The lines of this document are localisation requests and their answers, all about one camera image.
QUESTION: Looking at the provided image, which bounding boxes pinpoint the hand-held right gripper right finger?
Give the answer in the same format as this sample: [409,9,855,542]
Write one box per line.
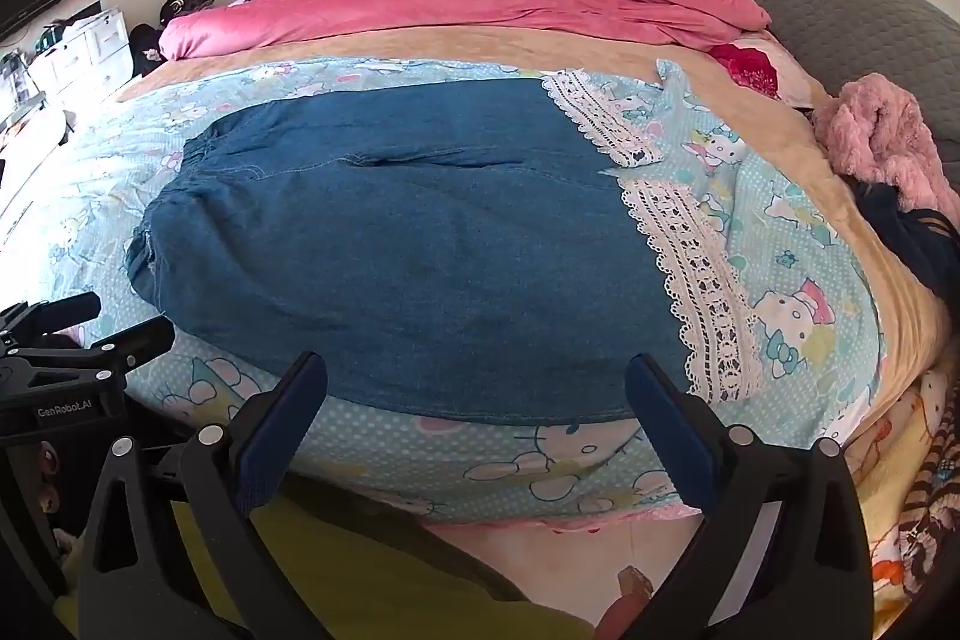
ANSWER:
[625,353,875,640]

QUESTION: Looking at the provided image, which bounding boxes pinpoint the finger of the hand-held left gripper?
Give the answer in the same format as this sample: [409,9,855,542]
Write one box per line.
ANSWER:
[15,315,176,375]
[0,293,102,341]

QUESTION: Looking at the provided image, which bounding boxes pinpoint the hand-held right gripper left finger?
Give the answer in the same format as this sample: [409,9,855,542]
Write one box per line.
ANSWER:
[79,351,331,640]

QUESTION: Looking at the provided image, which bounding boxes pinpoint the blue denim pants lace trim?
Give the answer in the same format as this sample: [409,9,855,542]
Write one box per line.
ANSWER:
[126,70,766,423]

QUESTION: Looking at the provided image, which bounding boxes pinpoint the person's yellow-green clothing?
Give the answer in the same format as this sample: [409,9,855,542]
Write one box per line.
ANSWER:
[60,482,593,640]

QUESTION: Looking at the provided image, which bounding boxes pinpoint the light blue cartoon printed sheet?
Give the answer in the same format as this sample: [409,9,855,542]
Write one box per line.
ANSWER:
[0,56,886,525]

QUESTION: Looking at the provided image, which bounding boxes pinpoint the white drawer cabinet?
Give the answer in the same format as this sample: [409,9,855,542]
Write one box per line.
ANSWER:
[30,6,132,101]

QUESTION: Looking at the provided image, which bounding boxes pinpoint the dark clothing pile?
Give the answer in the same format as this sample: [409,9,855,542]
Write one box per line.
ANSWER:
[130,23,164,80]

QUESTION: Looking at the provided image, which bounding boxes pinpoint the navy fleece garment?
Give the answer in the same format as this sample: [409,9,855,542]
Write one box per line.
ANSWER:
[855,175,960,311]

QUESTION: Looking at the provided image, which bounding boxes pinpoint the black handbag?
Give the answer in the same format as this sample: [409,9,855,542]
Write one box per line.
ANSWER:
[157,0,215,26]

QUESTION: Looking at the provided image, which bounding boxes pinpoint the pink fluffy garment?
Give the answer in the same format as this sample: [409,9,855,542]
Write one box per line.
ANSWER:
[812,72,953,214]

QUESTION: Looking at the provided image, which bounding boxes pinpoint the floral pillow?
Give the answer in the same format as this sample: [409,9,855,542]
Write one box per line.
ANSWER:
[709,31,815,109]

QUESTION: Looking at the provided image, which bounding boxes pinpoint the beige plush blanket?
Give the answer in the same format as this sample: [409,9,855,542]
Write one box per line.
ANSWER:
[112,23,938,453]

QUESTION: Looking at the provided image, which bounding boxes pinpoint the grey quilted headboard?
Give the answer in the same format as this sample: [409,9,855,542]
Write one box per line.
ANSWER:
[671,0,960,176]

